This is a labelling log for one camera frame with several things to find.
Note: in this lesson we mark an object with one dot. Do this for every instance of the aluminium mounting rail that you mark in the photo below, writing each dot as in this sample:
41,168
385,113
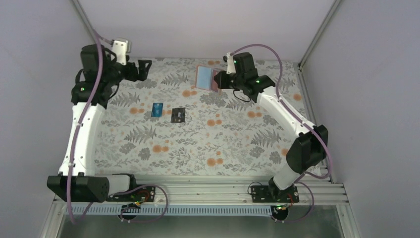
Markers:
232,190

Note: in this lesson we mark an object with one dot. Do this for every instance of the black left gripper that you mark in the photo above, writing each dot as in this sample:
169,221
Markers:
142,76

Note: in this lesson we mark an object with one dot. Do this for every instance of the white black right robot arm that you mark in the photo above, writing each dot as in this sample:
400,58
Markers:
310,145

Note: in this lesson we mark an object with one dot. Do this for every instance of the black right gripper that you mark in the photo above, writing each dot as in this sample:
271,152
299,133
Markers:
219,79

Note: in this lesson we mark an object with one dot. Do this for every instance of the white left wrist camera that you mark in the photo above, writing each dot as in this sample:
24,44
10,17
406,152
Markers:
121,47

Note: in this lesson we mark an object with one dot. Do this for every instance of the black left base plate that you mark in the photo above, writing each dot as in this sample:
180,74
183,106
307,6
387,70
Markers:
143,193

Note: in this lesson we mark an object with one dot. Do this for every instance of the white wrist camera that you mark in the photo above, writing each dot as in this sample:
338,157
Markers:
228,58
121,47

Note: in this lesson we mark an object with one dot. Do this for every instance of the floral patterned table mat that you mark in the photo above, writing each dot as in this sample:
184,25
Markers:
221,134

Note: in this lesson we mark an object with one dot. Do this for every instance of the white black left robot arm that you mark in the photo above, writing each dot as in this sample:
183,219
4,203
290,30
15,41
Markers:
76,180

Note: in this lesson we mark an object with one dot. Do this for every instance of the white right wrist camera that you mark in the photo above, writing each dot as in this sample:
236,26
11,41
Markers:
228,58

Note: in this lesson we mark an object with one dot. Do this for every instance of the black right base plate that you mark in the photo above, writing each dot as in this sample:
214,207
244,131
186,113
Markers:
267,194

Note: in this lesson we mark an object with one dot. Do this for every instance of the blue credit card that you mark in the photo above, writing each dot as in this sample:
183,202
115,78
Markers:
157,110

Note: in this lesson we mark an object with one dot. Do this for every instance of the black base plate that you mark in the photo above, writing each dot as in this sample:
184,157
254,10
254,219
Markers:
267,194
143,193

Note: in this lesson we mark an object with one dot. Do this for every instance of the grey slotted cable duct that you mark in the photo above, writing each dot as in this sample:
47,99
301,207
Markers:
175,210

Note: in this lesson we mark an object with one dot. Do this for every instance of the black VIP card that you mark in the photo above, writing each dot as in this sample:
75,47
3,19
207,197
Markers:
176,115
183,115

